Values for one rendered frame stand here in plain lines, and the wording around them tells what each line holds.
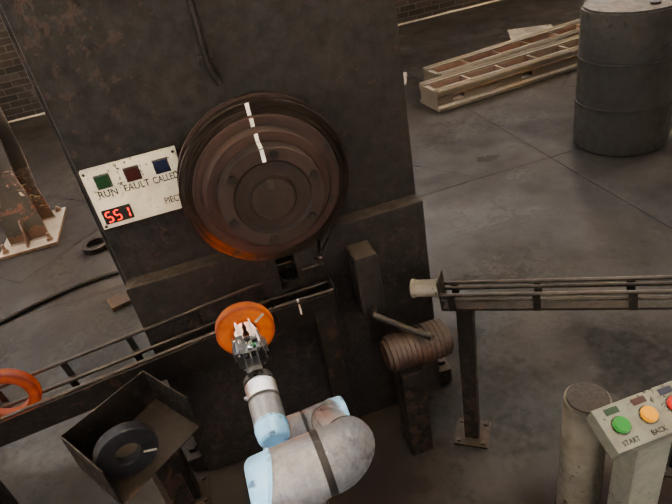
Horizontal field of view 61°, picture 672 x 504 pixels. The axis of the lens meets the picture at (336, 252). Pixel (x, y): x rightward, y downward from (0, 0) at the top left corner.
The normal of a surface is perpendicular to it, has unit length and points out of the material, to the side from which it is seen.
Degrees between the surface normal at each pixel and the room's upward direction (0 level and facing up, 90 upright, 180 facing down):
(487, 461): 0
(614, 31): 90
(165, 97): 90
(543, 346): 0
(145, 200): 90
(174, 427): 5
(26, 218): 90
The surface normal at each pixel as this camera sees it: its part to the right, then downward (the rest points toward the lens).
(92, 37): 0.29, 0.48
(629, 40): -0.40, 0.56
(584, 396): -0.17, -0.83
